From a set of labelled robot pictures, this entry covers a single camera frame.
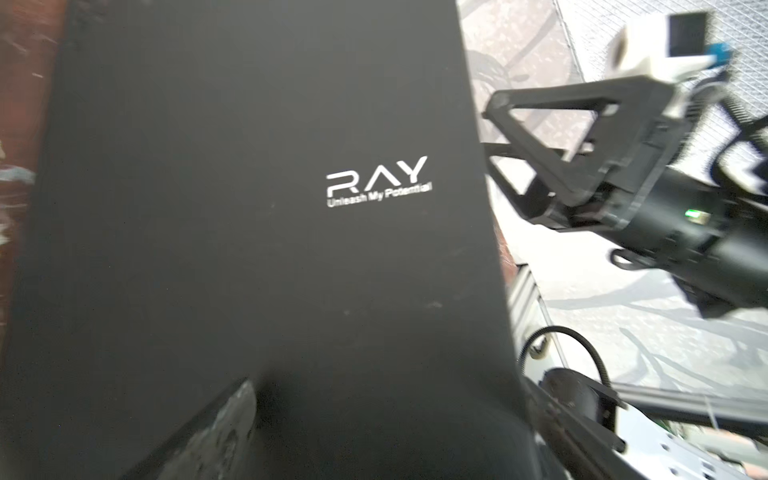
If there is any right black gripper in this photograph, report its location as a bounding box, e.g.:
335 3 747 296
479 76 733 253

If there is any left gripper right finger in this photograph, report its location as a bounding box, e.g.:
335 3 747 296
524 379 645 480

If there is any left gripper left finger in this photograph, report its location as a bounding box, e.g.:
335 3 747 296
122 379 257 479

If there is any black folder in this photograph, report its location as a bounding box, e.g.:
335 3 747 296
1 1 541 479

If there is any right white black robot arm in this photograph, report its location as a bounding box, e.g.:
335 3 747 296
483 76 767 319

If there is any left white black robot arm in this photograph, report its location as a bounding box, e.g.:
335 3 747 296
126 333 747 479

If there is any white wire mesh basket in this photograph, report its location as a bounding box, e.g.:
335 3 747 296
551 0 768 187

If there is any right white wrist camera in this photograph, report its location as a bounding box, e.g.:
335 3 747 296
604 11 734 84

